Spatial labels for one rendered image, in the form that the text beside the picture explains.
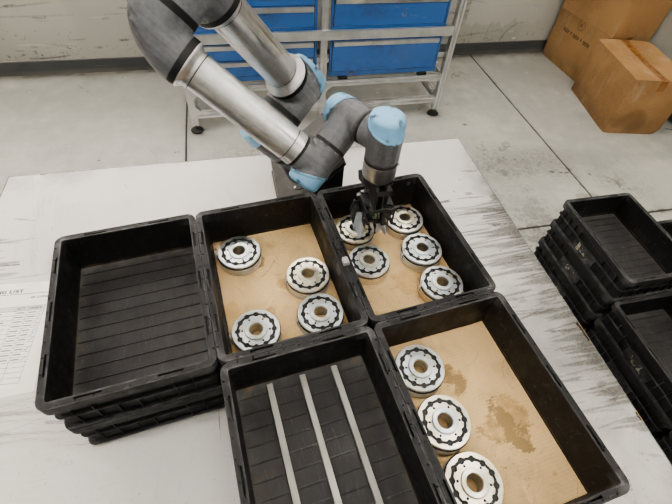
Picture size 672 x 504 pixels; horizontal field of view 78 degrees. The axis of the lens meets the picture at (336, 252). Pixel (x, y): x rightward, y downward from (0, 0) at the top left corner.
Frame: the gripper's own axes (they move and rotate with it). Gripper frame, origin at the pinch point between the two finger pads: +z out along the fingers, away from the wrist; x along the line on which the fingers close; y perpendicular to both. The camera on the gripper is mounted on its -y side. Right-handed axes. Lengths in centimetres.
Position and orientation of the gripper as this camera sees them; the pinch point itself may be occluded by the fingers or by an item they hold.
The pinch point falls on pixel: (366, 228)
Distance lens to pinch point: 109.5
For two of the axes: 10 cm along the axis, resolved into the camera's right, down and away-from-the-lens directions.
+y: 2.0, 7.7, -6.1
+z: -0.5, 6.3, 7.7
